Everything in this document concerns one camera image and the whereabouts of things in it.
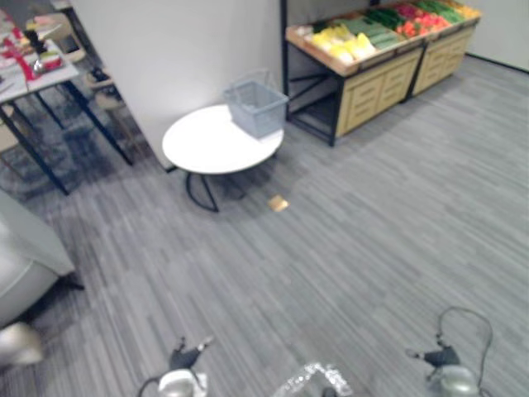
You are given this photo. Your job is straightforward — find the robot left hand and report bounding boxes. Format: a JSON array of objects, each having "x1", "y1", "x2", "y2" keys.
[{"x1": 169, "y1": 335, "x2": 217, "y2": 371}]

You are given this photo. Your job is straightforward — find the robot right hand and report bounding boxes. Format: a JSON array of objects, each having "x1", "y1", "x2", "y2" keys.
[{"x1": 406, "y1": 345, "x2": 462, "y2": 369}]

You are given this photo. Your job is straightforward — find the grey plastic shopping basket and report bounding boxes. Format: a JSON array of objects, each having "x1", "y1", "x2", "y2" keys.
[{"x1": 222, "y1": 69, "x2": 290, "y2": 139}]

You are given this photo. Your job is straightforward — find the light green vegetable pile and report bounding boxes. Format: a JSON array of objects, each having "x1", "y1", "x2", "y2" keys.
[{"x1": 333, "y1": 15, "x2": 401, "y2": 51}]

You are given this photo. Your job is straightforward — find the yellow orange vegetable pile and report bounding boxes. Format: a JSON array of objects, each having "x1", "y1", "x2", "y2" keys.
[{"x1": 449, "y1": 0, "x2": 483, "y2": 21}]

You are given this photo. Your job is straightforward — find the robot torso silver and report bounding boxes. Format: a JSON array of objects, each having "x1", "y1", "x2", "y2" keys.
[{"x1": 272, "y1": 361, "x2": 355, "y2": 397}]

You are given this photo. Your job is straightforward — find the brass floor outlet plate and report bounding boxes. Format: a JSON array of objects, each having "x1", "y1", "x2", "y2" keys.
[{"x1": 267, "y1": 194, "x2": 291, "y2": 213}]

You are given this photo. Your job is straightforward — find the light grey sofa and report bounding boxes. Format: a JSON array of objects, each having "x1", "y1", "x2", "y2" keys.
[{"x1": 0, "y1": 188, "x2": 86, "y2": 328}]

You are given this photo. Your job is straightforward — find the round white table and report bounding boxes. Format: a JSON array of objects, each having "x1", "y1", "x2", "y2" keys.
[{"x1": 161, "y1": 104, "x2": 286, "y2": 213}]

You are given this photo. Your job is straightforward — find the wooden produce stand with drawers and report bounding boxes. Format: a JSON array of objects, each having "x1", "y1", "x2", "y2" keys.
[{"x1": 412, "y1": 0, "x2": 483, "y2": 98}]

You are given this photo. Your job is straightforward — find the grey desk black legs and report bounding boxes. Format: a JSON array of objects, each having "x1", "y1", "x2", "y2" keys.
[{"x1": 0, "y1": 39, "x2": 134, "y2": 196}]

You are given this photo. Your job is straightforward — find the yellow cabbage pile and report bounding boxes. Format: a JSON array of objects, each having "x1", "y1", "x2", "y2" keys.
[{"x1": 311, "y1": 23, "x2": 378, "y2": 64}]

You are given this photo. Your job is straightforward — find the orange red tomato pile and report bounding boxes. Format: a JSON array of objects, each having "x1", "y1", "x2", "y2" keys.
[{"x1": 394, "y1": 11, "x2": 452, "y2": 39}]

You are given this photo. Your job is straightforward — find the dark green cucumber pile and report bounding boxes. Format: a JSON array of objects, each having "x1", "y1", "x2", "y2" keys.
[{"x1": 365, "y1": 7, "x2": 407, "y2": 31}]

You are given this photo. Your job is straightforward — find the green pepper pile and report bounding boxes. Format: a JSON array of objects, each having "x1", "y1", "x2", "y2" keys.
[{"x1": 416, "y1": 0, "x2": 466, "y2": 24}]

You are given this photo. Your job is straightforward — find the red pepper pile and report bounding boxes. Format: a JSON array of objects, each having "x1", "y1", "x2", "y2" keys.
[{"x1": 391, "y1": 1, "x2": 427, "y2": 20}]

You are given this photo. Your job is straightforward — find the beige chair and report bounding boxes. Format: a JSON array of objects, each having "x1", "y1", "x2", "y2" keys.
[{"x1": 43, "y1": 12, "x2": 86, "y2": 57}]

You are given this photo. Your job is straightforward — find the black bottle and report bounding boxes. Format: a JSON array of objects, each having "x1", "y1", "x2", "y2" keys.
[{"x1": 23, "y1": 27, "x2": 45, "y2": 54}]

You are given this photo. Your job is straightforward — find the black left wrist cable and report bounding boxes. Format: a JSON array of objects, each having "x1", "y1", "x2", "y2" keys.
[{"x1": 137, "y1": 375, "x2": 161, "y2": 397}]

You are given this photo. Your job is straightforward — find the wooden produce stand black frame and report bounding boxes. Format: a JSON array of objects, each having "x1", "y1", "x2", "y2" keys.
[{"x1": 285, "y1": 15, "x2": 429, "y2": 148}]

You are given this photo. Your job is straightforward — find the black vertical post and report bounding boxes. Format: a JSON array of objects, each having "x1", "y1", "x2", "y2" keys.
[{"x1": 280, "y1": 0, "x2": 289, "y2": 122}]

